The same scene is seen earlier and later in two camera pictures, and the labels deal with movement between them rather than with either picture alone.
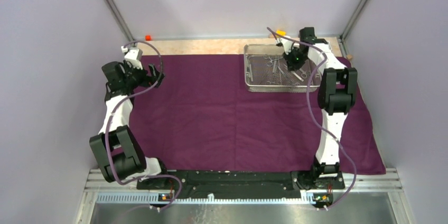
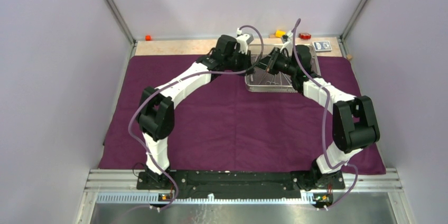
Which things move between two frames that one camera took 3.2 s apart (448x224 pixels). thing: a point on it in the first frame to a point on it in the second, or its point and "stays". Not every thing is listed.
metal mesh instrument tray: (267, 70) stays
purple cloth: (199, 117) stays
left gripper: (147, 80) to (246, 64)
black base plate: (242, 184) stays
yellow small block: (281, 33) stays
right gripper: (291, 66) to (276, 55)
